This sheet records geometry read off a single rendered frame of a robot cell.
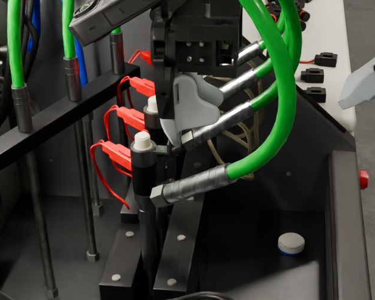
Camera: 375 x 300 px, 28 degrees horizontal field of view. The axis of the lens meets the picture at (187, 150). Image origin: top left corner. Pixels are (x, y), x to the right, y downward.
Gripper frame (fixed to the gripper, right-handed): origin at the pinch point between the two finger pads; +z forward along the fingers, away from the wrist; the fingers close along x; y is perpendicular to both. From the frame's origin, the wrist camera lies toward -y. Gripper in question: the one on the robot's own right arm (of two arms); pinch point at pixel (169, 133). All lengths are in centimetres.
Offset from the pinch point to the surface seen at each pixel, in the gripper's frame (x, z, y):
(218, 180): -12.9, -3.5, 6.3
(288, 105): -14.8, -12.3, 12.0
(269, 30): -14.0, -18.2, 10.3
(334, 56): 53, 16, 20
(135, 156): -1.4, 2.2, -3.6
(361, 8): 324, 117, 51
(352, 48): 272, 117, 43
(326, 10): 78, 18, 19
